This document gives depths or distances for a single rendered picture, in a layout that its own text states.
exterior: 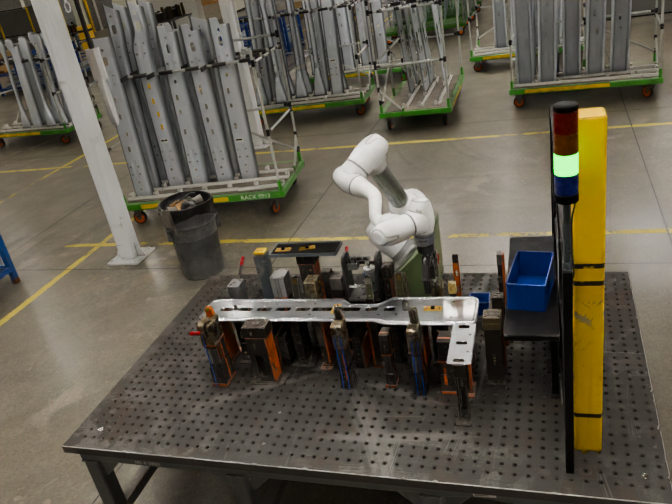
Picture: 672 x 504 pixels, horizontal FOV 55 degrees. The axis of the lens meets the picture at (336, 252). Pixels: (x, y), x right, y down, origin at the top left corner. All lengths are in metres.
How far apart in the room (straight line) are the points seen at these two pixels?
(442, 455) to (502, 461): 0.23
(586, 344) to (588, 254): 0.35
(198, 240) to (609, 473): 4.12
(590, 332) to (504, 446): 0.63
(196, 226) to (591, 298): 4.05
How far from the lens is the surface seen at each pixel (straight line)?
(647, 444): 2.82
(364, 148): 3.20
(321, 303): 3.21
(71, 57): 6.45
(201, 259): 5.94
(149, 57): 7.53
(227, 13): 9.34
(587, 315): 2.38
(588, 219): 2.21
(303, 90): 10.78
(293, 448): 2.88
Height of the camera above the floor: 2.61
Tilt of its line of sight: 26 degrees down
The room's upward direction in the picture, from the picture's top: 11 degrees counter-clockwise
